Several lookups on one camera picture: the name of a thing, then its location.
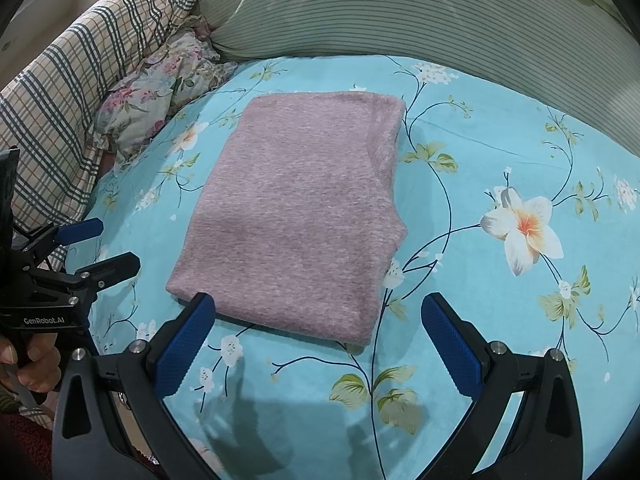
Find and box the blue floral bedsheet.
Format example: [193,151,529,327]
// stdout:
[65,55,640,480]

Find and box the plaid blanket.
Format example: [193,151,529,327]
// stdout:
[0,0,221,261]

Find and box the person's left hand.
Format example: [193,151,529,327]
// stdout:
[0,332,62,406]

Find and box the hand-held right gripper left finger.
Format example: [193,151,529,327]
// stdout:
[51,291,221,480]

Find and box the floral ruffled pillow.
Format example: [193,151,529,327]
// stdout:
[95,30,236,166]

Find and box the person's dark red clothing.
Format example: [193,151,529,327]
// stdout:
[0,405,57,480]

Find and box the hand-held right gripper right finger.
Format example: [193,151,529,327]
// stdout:
[421,293,584,480]

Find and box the pink knit sweater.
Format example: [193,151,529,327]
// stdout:
[165,91,408,348]

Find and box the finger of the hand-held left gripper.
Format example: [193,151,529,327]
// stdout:
[19,218,105,262]
[69,253,142,312]

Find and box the green striped pillow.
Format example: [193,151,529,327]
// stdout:
[197,0,640,181]

